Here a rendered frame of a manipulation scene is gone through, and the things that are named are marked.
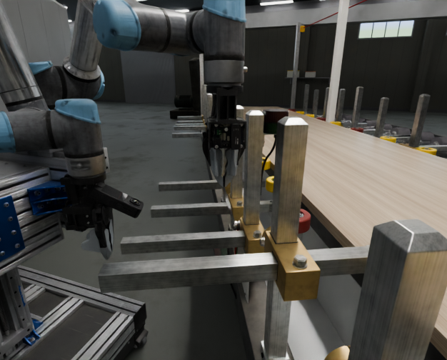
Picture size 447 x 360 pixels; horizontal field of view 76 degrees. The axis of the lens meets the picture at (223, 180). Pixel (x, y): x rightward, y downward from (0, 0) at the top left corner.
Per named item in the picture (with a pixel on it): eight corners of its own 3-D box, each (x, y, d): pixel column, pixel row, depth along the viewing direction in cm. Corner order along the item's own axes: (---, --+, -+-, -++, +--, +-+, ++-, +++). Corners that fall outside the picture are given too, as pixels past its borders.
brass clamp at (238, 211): (230, 221, 92) (230, 207, 90) (225, 204, 105) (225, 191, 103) (249, 221, 93) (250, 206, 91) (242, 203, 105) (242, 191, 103)
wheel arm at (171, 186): (159, 193, 116) (158, 183, 114) (160, 190, 119) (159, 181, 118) (265, 189, 121) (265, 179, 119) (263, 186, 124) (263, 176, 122)
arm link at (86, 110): (51, 98, 58) (97, 98, 61) (61, 151, 62) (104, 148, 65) (46, 101, 51) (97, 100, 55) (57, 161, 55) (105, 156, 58)
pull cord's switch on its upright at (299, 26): (290, 123, 351) (298, 21, 314) (288, 123, 359) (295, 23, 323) (297, 123, 352) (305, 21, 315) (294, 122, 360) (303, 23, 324)
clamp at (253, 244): (247, 258, 67) (248, 240, 66) (238, 230, 80) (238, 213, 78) (270, 257, 68) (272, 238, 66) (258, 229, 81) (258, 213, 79)
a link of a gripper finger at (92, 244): (87, 259, 68) (81, 224, 65) (113, 258, 69) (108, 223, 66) (82, 267, 65) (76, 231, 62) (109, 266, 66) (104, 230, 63)
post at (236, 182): (230, 243, 103) (232, 106, 87) (229, 238, 106) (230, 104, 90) (240, 243, 103) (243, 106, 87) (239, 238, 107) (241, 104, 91)
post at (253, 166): (243, 289, 79) (248, 111, 63) (241, 281, 82) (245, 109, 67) (255, 288, 80) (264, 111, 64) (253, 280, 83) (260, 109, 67)
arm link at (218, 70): (203, 62, 57) (243, 62, 58) (203, 86, 59) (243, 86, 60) (205, 59, 50) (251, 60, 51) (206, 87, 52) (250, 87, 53)
